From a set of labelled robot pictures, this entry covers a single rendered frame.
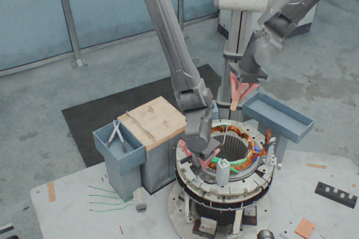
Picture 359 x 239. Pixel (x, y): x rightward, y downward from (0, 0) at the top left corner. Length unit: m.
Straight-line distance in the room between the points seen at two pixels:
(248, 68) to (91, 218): 0.84
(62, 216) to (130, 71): 2.07
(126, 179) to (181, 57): 0.66
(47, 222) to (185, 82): 0.85
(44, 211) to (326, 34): 3.22
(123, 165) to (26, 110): 1.99
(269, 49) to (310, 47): 2.94
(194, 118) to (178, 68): 0.14
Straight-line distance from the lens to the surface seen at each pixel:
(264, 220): 1.55
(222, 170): 1.18
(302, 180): 1.72
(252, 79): 1.11
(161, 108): 1.52
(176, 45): 0.96
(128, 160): 1.38
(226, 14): 3.78
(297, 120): 1.59
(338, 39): 4.14
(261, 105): 1.62
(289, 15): 1.05
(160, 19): 0.95
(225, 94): 1.74
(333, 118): 3.22
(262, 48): 1.00
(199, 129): 0.99
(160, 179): 1.58
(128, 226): 1.54
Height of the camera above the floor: 2.09
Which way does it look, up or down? 43 degrees down
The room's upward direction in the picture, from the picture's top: straight up
